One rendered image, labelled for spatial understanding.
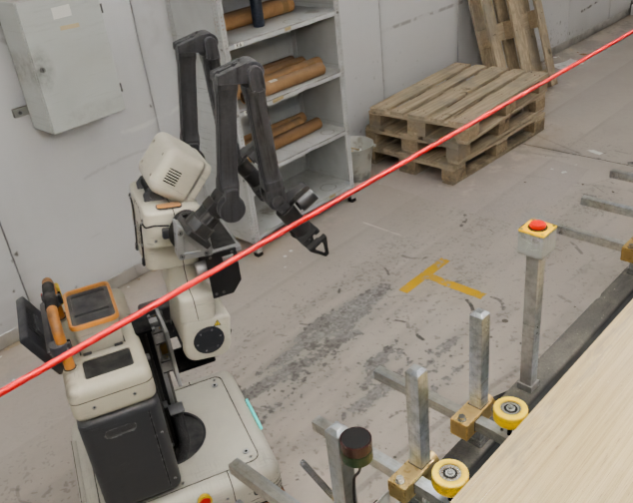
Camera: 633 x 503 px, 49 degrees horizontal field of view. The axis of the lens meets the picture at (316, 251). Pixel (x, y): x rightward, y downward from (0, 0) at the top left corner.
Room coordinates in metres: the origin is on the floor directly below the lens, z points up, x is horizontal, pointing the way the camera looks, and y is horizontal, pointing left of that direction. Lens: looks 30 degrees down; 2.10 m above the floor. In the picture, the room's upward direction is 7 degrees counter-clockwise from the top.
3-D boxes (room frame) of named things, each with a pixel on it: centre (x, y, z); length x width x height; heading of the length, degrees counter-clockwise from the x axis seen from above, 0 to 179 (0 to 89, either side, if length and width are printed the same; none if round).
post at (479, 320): (1.33, -0.36, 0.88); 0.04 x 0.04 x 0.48; 43
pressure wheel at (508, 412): (1.22, -0.41, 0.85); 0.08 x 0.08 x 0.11
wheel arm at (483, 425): (1.37, -0.28, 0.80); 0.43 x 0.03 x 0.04; 43
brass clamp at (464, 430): (1.32, -0.35, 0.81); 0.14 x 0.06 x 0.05; 133
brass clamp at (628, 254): (2.00, -1.08, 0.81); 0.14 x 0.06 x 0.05; 133
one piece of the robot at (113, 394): (1.88, 0.71, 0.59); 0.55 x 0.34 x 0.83; 20
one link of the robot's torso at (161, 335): (2.03, 0.49, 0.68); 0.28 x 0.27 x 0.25; 20
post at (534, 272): (1.51, -0.56, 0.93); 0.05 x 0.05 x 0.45; 43
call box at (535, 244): (1.51, -0.55, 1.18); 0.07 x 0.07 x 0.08; 43
